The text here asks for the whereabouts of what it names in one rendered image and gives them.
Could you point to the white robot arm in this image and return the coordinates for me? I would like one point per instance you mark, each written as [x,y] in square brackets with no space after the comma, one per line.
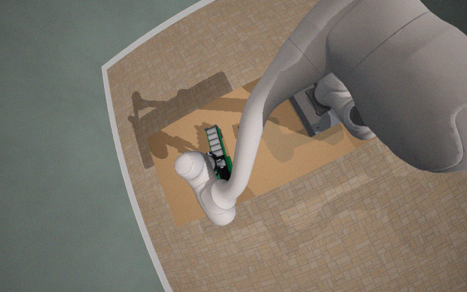
[402,69]

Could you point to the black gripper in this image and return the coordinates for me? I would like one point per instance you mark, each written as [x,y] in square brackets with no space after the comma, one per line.
[215,160]

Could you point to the grey cylinder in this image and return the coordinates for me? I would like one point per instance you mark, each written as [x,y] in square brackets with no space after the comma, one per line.
[211,131]
[216,147]
[213,136]
[221,163]
[218,152]
[214,141]

